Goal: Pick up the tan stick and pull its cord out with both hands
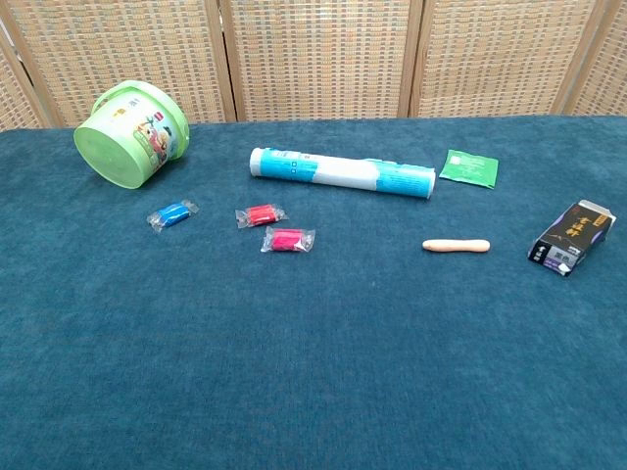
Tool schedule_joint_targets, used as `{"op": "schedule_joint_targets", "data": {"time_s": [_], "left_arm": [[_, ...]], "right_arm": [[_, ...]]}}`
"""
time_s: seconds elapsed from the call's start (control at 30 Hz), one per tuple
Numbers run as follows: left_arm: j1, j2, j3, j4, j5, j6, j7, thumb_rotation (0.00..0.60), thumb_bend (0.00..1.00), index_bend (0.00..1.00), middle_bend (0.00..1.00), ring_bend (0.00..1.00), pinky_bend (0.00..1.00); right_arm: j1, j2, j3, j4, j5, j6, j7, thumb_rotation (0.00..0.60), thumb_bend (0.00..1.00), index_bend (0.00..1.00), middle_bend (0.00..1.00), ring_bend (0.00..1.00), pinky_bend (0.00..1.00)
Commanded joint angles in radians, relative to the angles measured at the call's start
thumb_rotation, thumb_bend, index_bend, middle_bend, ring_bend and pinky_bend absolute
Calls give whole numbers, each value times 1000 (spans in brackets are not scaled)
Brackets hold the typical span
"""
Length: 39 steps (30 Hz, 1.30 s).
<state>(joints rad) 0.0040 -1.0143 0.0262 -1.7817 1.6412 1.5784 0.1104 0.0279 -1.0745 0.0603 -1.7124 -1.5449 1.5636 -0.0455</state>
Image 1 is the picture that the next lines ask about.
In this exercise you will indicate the woven bamboo folding screen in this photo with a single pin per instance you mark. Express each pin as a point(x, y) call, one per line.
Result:
point(313, 54)

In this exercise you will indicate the white and teal paper roll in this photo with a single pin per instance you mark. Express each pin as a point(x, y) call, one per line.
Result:
point(338, 172)

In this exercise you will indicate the green foil sachet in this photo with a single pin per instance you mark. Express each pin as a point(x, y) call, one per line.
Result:
point(469, 169)

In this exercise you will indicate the black carton box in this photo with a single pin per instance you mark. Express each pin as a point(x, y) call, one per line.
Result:
point(570, 237)

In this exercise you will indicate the teal table cloth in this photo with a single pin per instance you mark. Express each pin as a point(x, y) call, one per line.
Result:
point(313, 343)

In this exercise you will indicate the orange sausage-shaped stick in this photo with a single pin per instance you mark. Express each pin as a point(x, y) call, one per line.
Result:
point(455, 246)

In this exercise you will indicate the green plastic bucket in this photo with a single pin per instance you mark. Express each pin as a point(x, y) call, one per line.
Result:
point(117, 147)

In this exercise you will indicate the blue candy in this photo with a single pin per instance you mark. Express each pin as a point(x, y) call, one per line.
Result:
point(171, 214)

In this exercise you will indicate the red candy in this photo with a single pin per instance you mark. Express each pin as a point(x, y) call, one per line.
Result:
point(286, 240)
point(259, 215)

